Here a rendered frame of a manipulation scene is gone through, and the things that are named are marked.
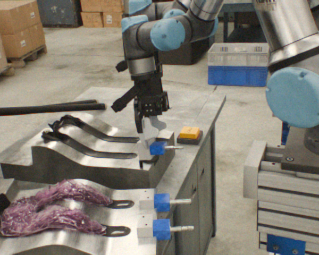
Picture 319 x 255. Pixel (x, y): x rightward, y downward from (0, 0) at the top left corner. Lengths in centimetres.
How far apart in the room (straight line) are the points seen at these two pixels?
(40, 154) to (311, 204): 77
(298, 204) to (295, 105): 30
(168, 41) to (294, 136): 37
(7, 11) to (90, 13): 266
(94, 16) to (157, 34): 707
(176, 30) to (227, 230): 153
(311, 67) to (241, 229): 171
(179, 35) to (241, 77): 342
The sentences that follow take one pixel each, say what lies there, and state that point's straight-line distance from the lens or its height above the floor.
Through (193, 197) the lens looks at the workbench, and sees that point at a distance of 175.
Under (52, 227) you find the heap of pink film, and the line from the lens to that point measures 100.
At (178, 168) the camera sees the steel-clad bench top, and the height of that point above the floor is 80.
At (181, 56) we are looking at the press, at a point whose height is 12.
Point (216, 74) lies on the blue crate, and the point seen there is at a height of 13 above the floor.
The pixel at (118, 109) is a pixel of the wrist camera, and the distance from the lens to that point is 120.
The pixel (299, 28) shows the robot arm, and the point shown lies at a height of 132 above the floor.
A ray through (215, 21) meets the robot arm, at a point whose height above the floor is 126.
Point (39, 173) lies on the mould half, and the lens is 136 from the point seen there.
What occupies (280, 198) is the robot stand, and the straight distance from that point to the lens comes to 101.
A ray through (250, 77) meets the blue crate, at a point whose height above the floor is 9.
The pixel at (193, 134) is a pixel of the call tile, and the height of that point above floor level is 83.
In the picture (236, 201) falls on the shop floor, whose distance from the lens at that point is 260.
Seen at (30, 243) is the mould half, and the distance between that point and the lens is 100.
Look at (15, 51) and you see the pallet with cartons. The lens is 583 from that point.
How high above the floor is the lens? 148
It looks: 25 degrees down
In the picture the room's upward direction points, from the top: 4 degrees counter-clockwise
